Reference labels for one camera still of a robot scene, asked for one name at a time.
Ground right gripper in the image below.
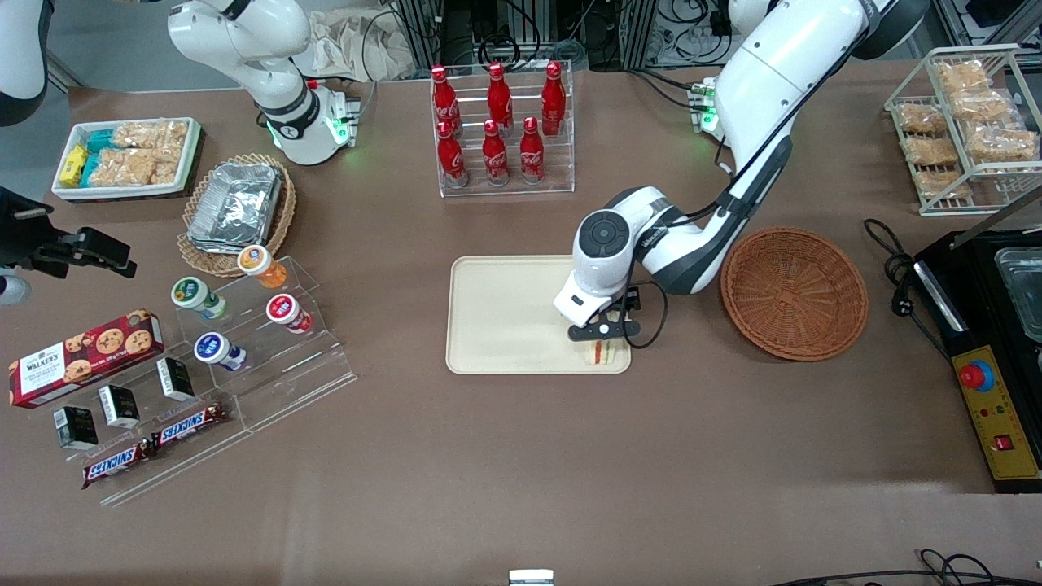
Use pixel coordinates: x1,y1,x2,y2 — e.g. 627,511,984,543
0,187,138,280

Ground beige plastic tray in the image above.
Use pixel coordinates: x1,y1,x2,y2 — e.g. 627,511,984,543
445,255,633,375

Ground white rectangular snack tray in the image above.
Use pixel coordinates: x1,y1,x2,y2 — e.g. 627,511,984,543
50,117,203,201

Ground brown wicker basket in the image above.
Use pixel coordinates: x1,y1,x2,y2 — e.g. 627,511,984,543
720,226,869,362

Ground light wicker basket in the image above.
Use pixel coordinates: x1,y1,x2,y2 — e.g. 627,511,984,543
177,153,297,278

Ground yellow snack packet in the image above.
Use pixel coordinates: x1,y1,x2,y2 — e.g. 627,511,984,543
60,144,90,187

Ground red Walkers cookie box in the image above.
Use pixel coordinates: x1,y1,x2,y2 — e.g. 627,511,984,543
7,308,166,409

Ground rice cracker packet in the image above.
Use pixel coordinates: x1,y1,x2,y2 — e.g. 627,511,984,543
90,148,157,187
114,120,189,150
151,146,183,185

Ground green lid yogurt cup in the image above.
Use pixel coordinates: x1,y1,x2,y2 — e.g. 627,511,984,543
170,277,230,321

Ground small black box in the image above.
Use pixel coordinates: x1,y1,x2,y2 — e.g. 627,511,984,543
53,405,99,452
155,356,197,403
97,384,142,431

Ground blue lid yogurt cup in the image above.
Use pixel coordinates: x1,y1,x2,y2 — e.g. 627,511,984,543
193,332,248,374

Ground aluminium foil container stack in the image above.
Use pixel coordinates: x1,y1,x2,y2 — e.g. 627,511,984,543
187,162,285,251

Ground orange lid yogurt cup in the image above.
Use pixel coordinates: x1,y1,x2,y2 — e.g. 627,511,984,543
237,244,288,291

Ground clear acrylic bottle rack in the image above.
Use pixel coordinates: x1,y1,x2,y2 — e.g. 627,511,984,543
430,61,576,199

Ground Snickers chocolate bar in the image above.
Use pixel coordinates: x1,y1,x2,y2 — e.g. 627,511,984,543
151,402,230,450
81,441,156,491

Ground red cola bottle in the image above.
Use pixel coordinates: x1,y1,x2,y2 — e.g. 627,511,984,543
431,65,462,138
541,61,567,137
487,63,514,135
481,120,511,187
519,116,547,185
436,120,470,189

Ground red lid yogurt cup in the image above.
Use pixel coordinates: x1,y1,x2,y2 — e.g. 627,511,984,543
265,294,315,335

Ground clear acrylic stepped stand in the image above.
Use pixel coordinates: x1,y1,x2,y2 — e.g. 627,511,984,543
24,352,255,508
173,256,359,433

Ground beige cloth bag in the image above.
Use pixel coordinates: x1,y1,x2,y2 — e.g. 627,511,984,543
291,7,418,83

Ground red emergency stop button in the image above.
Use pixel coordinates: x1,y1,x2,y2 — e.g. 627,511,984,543
958,359,996,394

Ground clear bagged cracker packet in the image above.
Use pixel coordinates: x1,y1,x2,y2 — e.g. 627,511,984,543
898,103,947,135
948,90,1016,125
915,168,971,200
963,125,1040,162
904,135,958,167
936,60,991,92

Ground black appliance housing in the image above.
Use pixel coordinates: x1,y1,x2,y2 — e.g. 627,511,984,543
913,230,1042,495

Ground yellow control panel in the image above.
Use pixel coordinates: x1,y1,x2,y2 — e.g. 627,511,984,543
950,345,1042,483

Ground grey metal bar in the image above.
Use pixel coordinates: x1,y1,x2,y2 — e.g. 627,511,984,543
950,187,1042,250

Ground clear glass container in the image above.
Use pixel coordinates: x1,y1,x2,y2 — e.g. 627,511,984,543
994,247,1042,343

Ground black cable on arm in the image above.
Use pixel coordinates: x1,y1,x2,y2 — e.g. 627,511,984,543
623,33,868,352

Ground black power cable with plug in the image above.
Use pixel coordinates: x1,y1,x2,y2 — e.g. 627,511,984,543
862,217,953,361

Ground aluminium frame rack with cables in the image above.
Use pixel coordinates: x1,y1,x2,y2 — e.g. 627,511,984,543
370,0,738,74

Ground white wire basket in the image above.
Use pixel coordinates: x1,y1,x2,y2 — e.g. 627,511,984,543
884,44,1042,216

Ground black cables at table edge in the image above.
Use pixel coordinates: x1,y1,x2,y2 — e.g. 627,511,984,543
769,549,1042,586

